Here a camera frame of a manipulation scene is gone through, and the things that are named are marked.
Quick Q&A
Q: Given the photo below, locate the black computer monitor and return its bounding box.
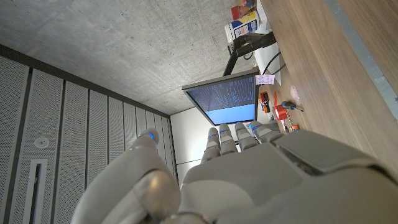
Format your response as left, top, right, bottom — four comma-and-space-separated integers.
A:
182, 68, 261, 126

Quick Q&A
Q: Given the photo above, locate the black monitor cable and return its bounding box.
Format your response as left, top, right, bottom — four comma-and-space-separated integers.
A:
262, 51, 286, 76

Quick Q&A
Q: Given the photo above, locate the white wipes canister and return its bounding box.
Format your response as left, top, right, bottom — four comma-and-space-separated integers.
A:
224, 11, 261, 44

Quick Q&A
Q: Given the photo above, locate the small orange black gadget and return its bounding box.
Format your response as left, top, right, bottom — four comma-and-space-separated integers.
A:
259, 91, 271, 114

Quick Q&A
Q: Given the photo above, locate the round white ceiling sensor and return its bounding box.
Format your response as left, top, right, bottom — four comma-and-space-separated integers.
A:
34, 136, 50, 149

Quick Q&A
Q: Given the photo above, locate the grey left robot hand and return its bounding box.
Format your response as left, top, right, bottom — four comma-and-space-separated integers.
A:
70, 120, 398, 224

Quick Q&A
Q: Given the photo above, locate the white ceiling air slot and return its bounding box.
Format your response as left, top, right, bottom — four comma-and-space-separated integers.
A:
22, 158, 49, 224

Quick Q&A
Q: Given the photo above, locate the black handled screwdriver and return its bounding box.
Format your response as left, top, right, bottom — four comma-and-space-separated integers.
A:
281, 100, 305, 113

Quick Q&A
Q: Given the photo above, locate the pale sticky note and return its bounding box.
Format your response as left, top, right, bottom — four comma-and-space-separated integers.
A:
254, 73, 276, 86

